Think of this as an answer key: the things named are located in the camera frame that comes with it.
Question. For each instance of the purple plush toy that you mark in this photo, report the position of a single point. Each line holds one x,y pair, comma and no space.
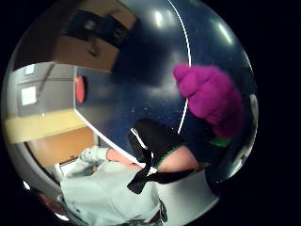
210,94

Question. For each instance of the the person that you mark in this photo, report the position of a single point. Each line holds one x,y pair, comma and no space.
103,191

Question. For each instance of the red round paddle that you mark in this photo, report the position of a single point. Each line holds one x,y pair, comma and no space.
80,89

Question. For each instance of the orange wooden door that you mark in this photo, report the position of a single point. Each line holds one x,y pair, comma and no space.
62,147

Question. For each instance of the brown wooden cabinet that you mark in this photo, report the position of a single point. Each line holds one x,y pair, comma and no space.
84,53

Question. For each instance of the black device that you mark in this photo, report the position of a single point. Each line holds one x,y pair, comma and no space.
97,26

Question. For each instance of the small white wall sign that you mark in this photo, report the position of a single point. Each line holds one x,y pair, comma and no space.
30,69

